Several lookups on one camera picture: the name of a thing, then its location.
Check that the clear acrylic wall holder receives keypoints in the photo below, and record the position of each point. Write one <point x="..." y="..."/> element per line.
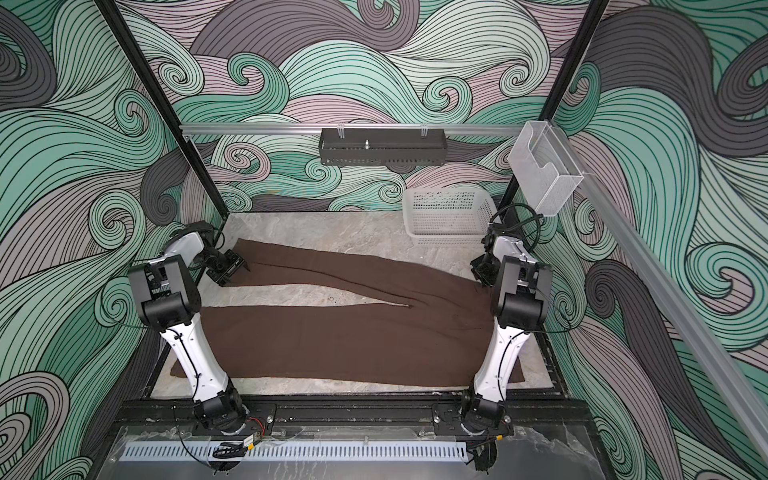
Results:
<point x="545" y="165"/>

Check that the black frame post right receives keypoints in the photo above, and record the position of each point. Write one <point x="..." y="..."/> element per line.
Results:
<point x="513" y="199"/>

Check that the aluminium rail back wall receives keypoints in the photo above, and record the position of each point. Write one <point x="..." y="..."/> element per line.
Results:
<point x="274" y="128"/>

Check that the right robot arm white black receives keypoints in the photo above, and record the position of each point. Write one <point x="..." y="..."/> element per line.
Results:
<point x="520" y="299"/>

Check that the brown trousers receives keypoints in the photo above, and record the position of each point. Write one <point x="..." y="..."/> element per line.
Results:
<point x="417" y="326"/>

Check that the aluminium rail wall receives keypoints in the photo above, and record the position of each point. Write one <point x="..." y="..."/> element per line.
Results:
<point x="274" y="128"/>
<point x="739" y="395"/>

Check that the black frame post left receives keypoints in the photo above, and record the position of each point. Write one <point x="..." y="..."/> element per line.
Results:
<point x="120" y="30"/>

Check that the black perforated metal tray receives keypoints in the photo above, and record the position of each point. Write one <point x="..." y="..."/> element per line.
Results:
<point x="398" y="148"/>

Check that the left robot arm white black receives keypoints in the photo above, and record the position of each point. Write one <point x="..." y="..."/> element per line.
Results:
<point x="168" y="302"/>

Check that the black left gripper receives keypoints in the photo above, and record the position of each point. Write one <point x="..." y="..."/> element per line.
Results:
<point x="234" y="263"/>

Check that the black frame post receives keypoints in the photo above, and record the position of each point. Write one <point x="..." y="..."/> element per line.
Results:
<point x="120" y="30"/>
<point x="513" y="199"/>

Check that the white slotted cable duct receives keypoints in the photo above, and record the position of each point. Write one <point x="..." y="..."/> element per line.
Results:
<point x="302" y="450"/>

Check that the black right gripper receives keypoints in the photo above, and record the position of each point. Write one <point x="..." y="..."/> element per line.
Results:
<point x="477" y="272"/>

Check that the white plastic laundry basket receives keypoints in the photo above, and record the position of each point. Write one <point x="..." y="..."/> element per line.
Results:
<point x="447" y="217"/>

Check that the aluminium rail right wall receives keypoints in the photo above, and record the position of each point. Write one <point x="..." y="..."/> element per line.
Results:
<point x="739" y="395"/>

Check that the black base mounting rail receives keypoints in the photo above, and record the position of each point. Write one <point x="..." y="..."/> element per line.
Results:
<point x="446" y="413"/>

